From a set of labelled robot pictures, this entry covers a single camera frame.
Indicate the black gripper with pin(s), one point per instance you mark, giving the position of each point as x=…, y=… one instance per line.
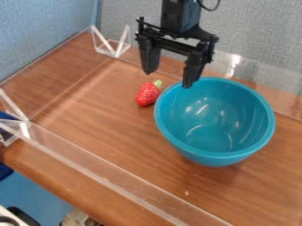
x=179, y=35

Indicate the blue plastic bowl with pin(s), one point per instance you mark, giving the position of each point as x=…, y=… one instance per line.
x=218, y=122

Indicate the red strawberry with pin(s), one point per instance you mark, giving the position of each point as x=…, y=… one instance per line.
x=148, y=93

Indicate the clear acrylic front barrier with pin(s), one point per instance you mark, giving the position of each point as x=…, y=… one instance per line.
x=113, y=195

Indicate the black white object below table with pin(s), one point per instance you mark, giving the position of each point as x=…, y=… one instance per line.
x=12, y=216

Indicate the clear acrylic corner bracket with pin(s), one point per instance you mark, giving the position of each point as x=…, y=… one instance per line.
x=109, y=47

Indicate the clear acrylic left bracket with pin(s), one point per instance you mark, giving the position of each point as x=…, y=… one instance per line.
x=13, y=119

